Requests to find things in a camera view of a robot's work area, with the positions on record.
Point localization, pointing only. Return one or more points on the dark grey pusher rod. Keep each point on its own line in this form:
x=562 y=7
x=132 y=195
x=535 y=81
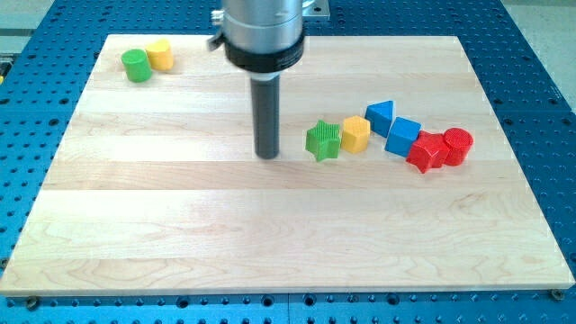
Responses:
x=265 y=99

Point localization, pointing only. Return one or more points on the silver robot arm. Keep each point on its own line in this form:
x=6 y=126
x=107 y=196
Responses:
x=264 y=38

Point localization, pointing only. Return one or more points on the yellow heart block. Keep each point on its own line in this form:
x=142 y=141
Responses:
x=160 y=55

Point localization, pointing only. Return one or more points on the green star block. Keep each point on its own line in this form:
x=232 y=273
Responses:
x=323 y=140

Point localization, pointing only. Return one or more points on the yellow hexagon block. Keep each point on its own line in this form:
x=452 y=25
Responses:
x=355 y=134

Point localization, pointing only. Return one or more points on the blue triangle block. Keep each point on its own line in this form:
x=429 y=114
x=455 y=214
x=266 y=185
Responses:
x=381 y=116

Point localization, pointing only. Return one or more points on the green cylinder block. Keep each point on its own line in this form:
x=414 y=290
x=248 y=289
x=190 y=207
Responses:
x=136 y=65

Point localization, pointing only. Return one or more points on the blue cube block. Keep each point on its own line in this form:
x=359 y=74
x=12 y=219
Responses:
x=401 y=136

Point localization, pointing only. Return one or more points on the light wooden board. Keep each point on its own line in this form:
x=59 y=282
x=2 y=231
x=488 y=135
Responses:
x=156 y=189

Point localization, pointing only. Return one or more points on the red star block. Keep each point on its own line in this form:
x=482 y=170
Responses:
x=428 y=151

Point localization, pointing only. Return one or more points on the red cylinder block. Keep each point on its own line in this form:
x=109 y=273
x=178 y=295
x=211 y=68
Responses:
x=459 y=142

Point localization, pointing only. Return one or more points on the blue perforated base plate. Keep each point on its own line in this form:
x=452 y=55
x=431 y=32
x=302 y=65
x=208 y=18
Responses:
x=47 y=79

